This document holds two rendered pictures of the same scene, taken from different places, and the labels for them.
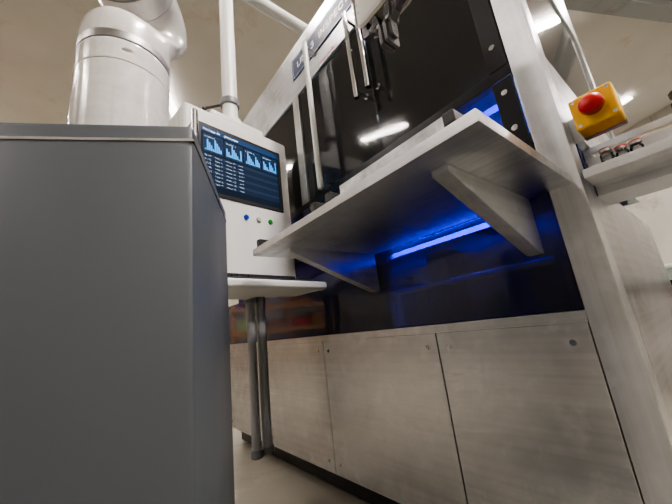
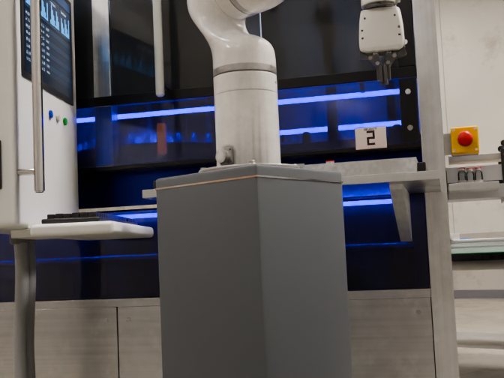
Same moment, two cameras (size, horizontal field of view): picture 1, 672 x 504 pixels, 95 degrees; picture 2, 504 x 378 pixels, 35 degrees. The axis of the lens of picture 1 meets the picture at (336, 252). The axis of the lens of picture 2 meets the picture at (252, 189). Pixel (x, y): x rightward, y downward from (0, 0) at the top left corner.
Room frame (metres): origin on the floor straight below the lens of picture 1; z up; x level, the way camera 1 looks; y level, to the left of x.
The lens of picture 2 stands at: (-0.80, 1.16, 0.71)
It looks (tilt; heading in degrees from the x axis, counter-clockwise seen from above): 5 degrees up; 324
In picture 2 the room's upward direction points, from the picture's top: 3 degrees counter-clockwise
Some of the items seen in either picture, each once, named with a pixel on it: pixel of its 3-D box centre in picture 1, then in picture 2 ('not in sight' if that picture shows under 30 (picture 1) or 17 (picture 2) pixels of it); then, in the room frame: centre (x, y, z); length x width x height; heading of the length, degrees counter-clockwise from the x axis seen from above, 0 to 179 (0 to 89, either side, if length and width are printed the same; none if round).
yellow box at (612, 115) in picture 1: (597, 112); (464, 141); (0.57, -0.58, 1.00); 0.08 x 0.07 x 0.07; 130
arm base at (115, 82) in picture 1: (122, 122); (247, 126); (0.39, 0.29, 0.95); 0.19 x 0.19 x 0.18
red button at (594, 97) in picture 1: (591, 104); (465, 139); (0.54, -0.54, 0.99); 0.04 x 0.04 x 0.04; 40
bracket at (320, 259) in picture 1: (336, 272); not in sight; (0.96, 0.01, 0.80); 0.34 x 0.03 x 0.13; 130
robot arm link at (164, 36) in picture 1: (139, 30); (231, 19); (0.42, 0.29, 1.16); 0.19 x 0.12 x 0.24; 7
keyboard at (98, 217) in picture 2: (261, 281); (94, 221); (1.09, 0.28, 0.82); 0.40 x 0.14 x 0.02; 139
